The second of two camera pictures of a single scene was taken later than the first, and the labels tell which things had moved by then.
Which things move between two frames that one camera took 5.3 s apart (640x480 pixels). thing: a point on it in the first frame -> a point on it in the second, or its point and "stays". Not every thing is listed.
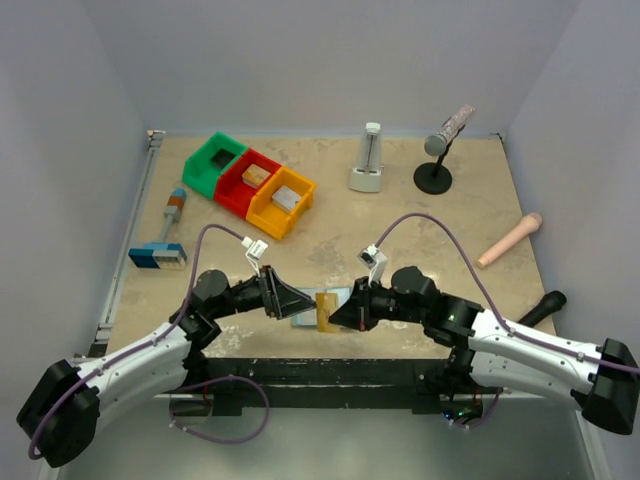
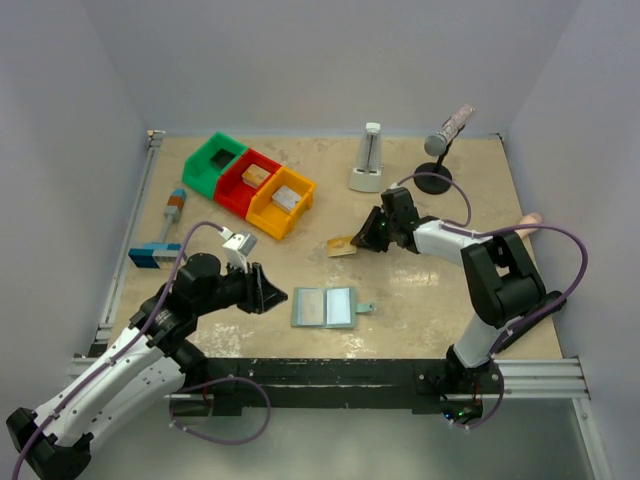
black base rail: x=417 y=383 stays
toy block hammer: x=160 y=254 stays
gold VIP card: x=326 y=307 -> x=340 y=245
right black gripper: x=361 y=304 -> x=380 y=233
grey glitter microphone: x=436 y=144 stays
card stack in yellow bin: x=285 y=197 stays
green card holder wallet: x=309 y=317 stays
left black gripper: x=270 y=292 -> x=255 y=288
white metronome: x=368 y=175 stays
